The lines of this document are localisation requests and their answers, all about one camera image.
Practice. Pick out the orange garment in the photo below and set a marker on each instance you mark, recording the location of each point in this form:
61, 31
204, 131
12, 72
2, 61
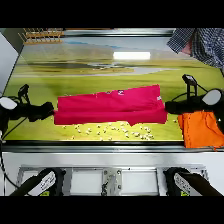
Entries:
200, 130

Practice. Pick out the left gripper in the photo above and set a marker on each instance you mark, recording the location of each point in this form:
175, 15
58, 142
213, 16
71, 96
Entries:
41, 111

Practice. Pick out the silver frame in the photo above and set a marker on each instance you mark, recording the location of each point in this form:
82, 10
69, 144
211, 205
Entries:
113, 178

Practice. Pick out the red T-shirt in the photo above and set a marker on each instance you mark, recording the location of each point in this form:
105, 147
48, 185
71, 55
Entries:
113, 106

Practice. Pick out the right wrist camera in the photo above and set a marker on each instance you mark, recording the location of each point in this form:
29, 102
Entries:
190, 83

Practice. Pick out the checked shirt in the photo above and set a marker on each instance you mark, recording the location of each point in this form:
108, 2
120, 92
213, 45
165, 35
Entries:
203, 41

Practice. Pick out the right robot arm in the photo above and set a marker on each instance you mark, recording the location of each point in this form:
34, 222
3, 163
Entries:
213, 100

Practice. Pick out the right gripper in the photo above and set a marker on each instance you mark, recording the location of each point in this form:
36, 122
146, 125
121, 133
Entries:
176, 107

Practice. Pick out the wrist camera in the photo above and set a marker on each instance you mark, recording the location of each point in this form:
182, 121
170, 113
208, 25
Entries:
190, 83
23, 91

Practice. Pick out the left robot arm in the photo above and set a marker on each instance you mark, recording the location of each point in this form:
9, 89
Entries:
13, 111

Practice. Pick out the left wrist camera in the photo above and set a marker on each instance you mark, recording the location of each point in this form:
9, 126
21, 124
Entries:
23, 91

